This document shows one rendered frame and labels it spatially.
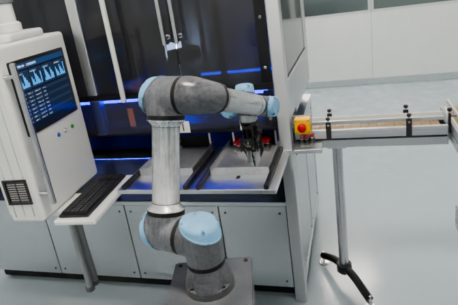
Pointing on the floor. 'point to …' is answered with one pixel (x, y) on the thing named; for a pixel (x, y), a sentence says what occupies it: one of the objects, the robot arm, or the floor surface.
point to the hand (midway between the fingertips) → (255, 164)
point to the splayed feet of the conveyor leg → (347, 274)
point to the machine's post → (284, 122)
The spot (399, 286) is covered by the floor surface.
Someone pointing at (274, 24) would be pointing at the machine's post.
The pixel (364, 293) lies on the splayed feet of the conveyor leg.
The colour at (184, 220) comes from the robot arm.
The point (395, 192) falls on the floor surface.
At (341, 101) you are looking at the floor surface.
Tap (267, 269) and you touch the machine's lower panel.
